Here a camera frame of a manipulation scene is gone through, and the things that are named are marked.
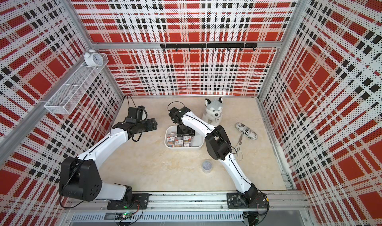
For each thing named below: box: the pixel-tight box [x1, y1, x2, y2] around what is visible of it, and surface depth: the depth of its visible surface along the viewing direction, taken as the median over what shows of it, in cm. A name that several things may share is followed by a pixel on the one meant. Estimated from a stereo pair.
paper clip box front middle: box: [175, 136, 184, 148], surface depth 92 cm
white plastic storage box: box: [164, 124, 205, 149], surface depth 95 cm
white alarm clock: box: [83, 49, 104, 70], surface depth 83 cm
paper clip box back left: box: [168, 131, 178, 138], surface depth 97 cm
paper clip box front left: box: [166, 136, 176, 145], surface depth 92 cm
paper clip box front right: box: [183, 135, 192, 147], surface depth 92 cm
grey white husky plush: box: [201, 97, 224, 127], surface depth 92 cm
